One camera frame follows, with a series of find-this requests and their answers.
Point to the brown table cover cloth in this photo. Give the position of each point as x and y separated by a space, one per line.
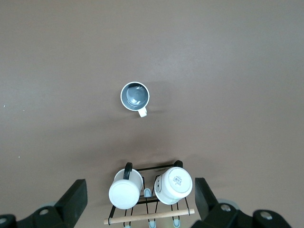
71 71

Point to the white mug with face print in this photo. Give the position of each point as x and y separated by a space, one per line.
175 183

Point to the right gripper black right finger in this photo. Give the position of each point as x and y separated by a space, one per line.
205 202

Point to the white mug with grey inside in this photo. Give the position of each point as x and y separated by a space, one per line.
135 95

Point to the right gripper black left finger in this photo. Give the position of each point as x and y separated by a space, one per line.
71 202

